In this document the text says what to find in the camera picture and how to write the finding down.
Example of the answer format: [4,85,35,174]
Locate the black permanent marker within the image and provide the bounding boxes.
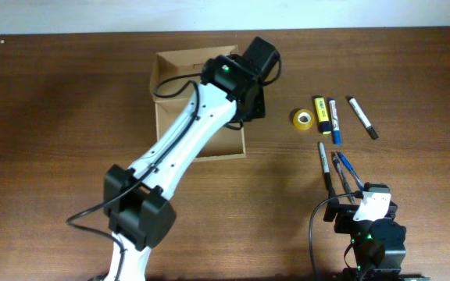
[318,142,336,197]

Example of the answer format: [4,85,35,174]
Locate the grey black pen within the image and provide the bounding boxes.
[331,152,352,193]

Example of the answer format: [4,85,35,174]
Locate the yellow highlighter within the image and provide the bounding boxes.
[313,97,331,134]

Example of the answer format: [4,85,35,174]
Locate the yellow tape roll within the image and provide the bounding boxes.
[292,109,315,130]

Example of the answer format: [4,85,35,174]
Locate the blue cap whiteboard marker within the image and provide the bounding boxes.
[328,99,341,145]

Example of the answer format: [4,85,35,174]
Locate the brown cardboard box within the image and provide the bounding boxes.
[149,45,245,162]

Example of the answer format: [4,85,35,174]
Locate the black cap whiteboard marker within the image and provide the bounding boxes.
[348,97,379,140]

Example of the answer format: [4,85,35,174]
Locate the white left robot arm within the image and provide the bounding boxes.
[102,37,281,280]

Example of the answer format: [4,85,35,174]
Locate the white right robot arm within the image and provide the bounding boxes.
[323,183,406,281]

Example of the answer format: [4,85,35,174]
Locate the blue ballpoint pen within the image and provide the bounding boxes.
[337,151,364,190]

